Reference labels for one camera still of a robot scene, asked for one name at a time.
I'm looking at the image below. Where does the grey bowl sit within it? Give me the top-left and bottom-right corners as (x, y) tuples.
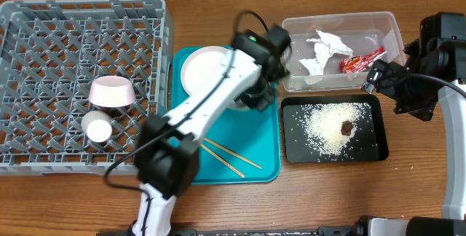
(228, 99), (250, 111)

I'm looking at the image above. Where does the white napkin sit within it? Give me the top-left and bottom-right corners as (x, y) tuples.
(299, 30), (353, 76)

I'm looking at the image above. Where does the red snack wrapper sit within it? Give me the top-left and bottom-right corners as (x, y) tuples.
(339, 46), (386, 74)

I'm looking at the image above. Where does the white rice pile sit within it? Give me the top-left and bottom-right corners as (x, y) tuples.
(285, 102), (379, 162)

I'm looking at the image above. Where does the large white plate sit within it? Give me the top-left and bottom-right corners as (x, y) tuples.
(181, 46), (229, 96)

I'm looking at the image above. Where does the brown food piece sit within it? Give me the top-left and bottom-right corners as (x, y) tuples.
(341, 120), (356, 137)

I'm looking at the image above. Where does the wooden chopstick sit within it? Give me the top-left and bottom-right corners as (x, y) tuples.
(200, 144), (245, 178)
(204, 138), (262, 169)

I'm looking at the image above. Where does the pink bowl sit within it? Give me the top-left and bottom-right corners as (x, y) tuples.
(89, 76), (135, 108)

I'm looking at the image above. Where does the cream paper cup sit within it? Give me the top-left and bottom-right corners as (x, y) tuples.
(81, 111), (112, 143)

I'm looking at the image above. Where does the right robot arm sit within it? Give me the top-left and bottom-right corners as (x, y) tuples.
(349, 12), (465, 236)

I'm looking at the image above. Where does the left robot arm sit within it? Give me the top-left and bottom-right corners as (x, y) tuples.
(132, 25), (291, 235)

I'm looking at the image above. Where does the grey dishwasher rack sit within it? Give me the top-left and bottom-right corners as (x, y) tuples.
(1, 0), (175, 176)

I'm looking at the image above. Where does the black plastic tray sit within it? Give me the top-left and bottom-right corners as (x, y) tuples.
(281, 94), (389, 163)

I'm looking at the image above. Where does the teal plastic tray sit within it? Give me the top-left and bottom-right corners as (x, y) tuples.
(169, 44), (283, 186)

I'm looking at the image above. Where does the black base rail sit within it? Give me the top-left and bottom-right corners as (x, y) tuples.
(169, 227), (352, 236)

